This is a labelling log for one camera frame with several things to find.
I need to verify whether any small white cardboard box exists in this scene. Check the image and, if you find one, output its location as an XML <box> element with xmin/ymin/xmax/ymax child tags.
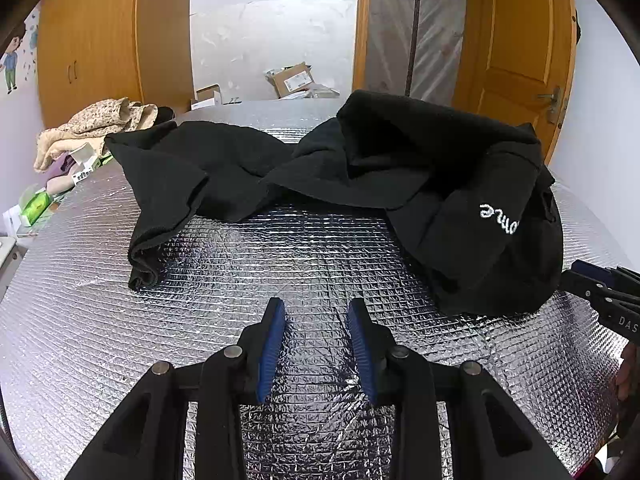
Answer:
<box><xmin>191</xmin><ymin>84</ymin><xmax>222</xmax><ymax>110</ymax></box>

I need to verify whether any black garment with white lettering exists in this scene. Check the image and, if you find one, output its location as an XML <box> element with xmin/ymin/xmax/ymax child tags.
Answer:
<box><xmin>105</xmin><ymin>91</ymin><xmax>563</xmax><ymax>315</ymax></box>

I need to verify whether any white labelled box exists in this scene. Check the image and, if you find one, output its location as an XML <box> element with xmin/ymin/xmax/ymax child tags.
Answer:
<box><xmin>70</xmin><ymin>143</ymin><xmax>112</xmax><ymax>184</ymax></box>

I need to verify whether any brown cardboard box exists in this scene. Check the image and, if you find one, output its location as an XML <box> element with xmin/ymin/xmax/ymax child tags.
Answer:
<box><xmin>265</xmin><ymin>63</ymin><xmax>314</xmax><ymax>99</ymax></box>

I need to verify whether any beige floral cloth pile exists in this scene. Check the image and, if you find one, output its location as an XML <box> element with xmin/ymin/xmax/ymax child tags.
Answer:
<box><xmin>34</xmin><ymin>98</ymin><xmax>160</xmax><ymax>172</ymax></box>

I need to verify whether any green tissue pack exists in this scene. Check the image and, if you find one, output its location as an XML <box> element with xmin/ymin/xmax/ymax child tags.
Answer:
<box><xmin>20</xmin><ymin>191</ymin><xmax>52</xmax><ymax>226</ymax></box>

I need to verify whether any person's right hand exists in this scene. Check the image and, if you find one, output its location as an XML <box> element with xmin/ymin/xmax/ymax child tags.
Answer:
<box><xmin>614</xmin><ymin>341</ymin><xmax>639</xmax><ymax>418</ymax></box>

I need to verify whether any wooden wardrobe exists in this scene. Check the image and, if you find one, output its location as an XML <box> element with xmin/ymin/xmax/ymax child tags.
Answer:
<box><xmin>37</xmin><ymin>0</ymin><xmax>194</xmax><ymax>128</ymax></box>

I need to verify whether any cartoon couple wall sticker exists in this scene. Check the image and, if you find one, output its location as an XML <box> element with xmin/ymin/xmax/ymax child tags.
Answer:
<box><xmin>1</xmin><ymin>4</ymin><xmax>40</xmax><ymax>96</ymax></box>

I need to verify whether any silver foil insulation mat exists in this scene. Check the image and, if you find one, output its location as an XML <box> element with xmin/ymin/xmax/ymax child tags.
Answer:
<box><xmin>0</xmin><ymin>97</ymin><xmax>629</xmax><ymax>480</ymax></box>

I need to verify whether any metal door handle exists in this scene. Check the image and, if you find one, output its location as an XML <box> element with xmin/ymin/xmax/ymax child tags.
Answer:
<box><xmin>537</xmin><ymin>86</ymin><xmax>564</xmax><ymax>125</ymax></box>

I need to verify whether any wooden door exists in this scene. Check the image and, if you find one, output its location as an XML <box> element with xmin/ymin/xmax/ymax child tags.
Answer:
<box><xmin>451</xmin><ymin>0</ymin><xmax>578</xmax><ymax>159</ymax></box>

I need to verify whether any plastic zipper door curtain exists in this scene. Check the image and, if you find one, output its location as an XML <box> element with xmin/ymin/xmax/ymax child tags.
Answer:
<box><xmin>363</xmin><ymin>0</ymin><xmax>466</xmax><ymax>106</ymax></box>

